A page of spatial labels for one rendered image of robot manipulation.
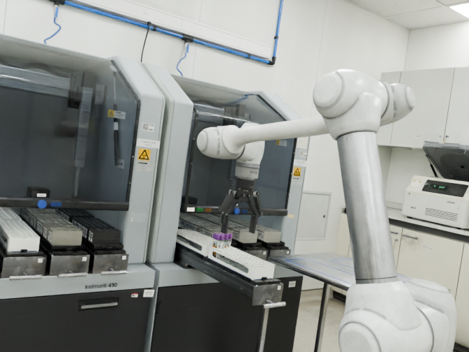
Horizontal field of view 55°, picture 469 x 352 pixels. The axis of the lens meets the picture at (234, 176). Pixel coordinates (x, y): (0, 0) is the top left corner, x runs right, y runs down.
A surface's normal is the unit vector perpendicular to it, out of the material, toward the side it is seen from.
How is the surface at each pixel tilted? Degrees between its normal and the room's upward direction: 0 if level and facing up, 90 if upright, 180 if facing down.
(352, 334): 99
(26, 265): 90
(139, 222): 90
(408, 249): 90
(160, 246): 90
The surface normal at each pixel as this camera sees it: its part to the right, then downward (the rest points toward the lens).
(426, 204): -0.82, -0.08
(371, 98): 0.57, -0.11
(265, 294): 0.58, 0.12
